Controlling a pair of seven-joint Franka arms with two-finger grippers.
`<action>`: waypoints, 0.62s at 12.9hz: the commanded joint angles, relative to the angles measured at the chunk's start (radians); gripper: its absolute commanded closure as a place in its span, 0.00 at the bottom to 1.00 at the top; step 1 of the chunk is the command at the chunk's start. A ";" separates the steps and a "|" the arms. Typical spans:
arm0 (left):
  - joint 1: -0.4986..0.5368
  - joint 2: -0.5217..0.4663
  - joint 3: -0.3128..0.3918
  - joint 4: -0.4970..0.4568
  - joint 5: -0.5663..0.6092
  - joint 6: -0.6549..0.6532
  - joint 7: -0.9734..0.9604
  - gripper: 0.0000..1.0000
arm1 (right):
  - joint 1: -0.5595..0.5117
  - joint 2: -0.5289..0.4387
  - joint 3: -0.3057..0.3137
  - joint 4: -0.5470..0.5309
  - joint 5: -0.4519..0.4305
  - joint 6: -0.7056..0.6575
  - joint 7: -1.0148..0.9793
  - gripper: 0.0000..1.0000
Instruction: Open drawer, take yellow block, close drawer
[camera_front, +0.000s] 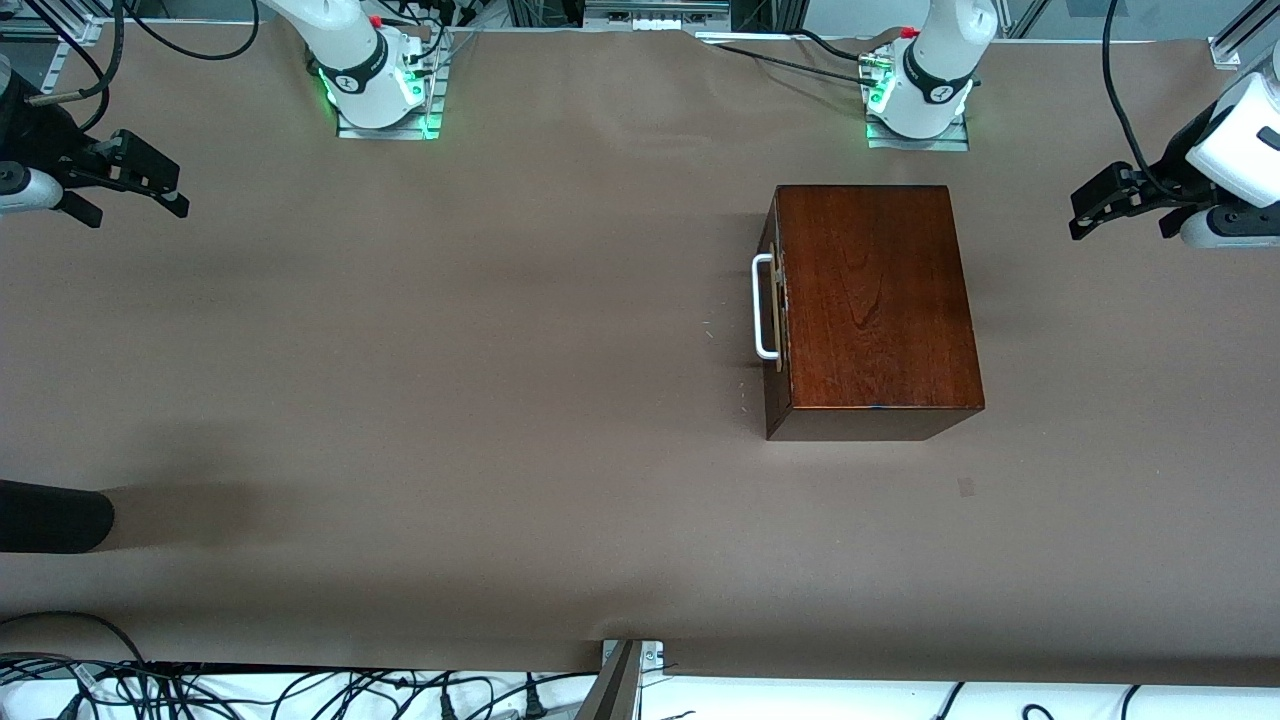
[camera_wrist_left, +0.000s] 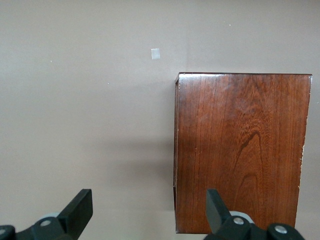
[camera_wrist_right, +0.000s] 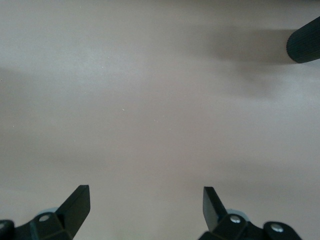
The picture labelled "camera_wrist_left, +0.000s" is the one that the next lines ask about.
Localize brown table cover sheet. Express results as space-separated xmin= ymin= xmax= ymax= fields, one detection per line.
xmin=0 ymin=0 xmax=320 ymax=240

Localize dark brown wooden cabinet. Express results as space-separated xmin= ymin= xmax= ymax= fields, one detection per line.
xmin=174 ymin=72 xmax=314 ymax=235

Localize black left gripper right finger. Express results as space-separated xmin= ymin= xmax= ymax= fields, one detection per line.
xmin=203 ymin=188 xmax=306 ymax=240

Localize small grey tape patch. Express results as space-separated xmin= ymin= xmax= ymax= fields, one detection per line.
xmin=150 ymin=47 xmax=161 ymax=61

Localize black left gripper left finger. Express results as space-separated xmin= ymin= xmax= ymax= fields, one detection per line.
xmin=0 ymin=188 xmax=94 ymax=240

